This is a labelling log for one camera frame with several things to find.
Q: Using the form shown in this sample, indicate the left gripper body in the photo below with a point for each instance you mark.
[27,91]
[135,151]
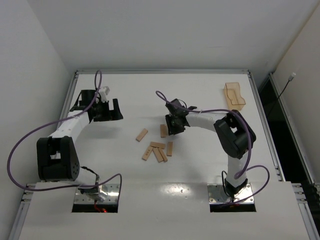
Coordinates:
[105,112]

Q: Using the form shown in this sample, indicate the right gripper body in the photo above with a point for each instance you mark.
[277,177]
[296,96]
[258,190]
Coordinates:
[173,125]

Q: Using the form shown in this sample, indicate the amber transparent plastic box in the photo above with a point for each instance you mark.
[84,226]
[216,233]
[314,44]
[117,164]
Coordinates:
[233,97]

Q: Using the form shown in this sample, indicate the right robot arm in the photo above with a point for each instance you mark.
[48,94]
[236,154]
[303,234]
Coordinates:
[235,136]

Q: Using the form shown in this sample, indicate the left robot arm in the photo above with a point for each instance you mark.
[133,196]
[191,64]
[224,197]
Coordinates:
[57,159]

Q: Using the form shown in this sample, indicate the wood block with text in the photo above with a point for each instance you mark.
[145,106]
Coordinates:
[147,153]

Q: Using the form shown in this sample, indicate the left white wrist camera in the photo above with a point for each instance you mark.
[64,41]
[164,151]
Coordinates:
[103,92]

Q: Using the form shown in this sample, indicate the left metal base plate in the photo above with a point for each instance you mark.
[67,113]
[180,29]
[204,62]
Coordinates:
[103,194]

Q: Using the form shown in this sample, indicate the metal base plate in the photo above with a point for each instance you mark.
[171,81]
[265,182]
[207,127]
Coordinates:
[103,194]
[217,196]

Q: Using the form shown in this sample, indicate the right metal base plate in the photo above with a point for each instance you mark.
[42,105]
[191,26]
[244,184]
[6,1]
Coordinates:
[217,196]

